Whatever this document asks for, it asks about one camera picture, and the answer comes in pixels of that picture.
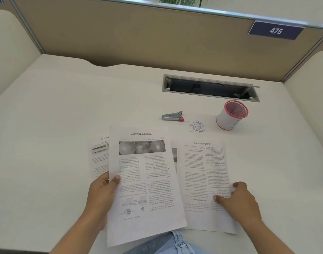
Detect person's left hand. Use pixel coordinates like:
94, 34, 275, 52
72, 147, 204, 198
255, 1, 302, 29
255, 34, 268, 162
84, 172, 122, 231

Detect person's right hand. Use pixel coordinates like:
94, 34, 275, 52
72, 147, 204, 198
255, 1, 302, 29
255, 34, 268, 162
213, 182, 263, 228

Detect printed text-only paper sheet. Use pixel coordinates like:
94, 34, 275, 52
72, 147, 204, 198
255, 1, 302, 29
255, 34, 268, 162
176, 137, 238, 235

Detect printed sheet with eye photos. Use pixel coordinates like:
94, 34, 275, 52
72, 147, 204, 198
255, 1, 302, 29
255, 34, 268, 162
107, 126, 188, 248

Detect person's right forearm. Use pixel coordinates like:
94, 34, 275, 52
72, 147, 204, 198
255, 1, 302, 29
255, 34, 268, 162
241, 217, 295, 254

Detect person's left forearm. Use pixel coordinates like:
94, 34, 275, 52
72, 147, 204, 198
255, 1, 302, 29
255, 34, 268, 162
48, 209, 108, 254

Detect printed sheet with instrument picture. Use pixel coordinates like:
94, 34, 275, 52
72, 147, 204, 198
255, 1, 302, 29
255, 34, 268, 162
87, 134, 110, 181

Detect mostly hidden printed paper sheet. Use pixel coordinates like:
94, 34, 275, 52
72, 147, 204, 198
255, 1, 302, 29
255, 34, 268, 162
170, 140, 178, 173

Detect person's light blue jeans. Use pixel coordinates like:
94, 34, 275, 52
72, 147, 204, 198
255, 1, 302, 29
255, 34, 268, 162
122, 230, 218, 254

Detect pile of loose staples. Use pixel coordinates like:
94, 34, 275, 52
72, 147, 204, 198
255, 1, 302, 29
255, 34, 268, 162
188, 120, 206, 133

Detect white cup with pink mesh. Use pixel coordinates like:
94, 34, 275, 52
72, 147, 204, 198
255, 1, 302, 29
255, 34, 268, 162
216, 100, 249, 131

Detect grey and pink stapler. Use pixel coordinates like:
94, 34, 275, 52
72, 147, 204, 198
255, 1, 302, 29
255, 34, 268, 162
161, 111, 185, 122

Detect cream side divider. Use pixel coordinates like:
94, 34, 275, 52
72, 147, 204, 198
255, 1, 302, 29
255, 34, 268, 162
283, 50, 323, 147
0, 9, 43, 104

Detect beige partition panel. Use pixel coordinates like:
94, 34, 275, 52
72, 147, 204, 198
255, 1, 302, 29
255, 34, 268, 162
11, 0, 323, 83

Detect blue number plate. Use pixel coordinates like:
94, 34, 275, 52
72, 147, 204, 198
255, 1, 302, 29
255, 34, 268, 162
248, 20, 304, 41

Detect green plant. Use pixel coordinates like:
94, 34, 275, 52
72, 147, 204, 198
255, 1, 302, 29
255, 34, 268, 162
158, 0, 213, 8

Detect grey desk cable tray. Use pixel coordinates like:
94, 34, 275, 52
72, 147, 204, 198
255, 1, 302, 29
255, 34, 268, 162
162, 74, 261, 103

